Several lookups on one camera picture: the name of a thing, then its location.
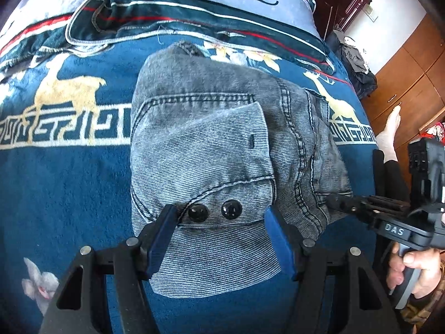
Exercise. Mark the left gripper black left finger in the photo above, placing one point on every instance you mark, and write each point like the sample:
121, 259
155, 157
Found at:
80, 303

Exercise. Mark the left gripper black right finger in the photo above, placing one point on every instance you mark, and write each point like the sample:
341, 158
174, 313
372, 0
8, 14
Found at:
338, 292

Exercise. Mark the grey denim pants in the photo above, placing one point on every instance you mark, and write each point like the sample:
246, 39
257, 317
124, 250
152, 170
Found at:
223, 142

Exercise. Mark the person's right hand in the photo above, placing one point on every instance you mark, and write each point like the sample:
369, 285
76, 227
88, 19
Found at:
428, 261

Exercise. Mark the plaid yellow jacket sleeve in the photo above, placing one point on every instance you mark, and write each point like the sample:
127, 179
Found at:
427, 313

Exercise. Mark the foot in white sock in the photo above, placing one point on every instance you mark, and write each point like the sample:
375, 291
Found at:
385, 139

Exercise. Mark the colourful clothes in wardrobe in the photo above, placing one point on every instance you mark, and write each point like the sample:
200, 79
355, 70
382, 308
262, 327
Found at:
436, 132

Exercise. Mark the brown wooden wardrobe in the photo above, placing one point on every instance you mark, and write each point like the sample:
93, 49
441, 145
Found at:
414, 79

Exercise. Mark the dark clothes pile on chair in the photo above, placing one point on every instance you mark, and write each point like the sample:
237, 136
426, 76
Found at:
359, 74

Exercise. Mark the blue patterned plush blanket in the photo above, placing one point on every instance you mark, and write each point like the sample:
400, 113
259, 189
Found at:
67, 86

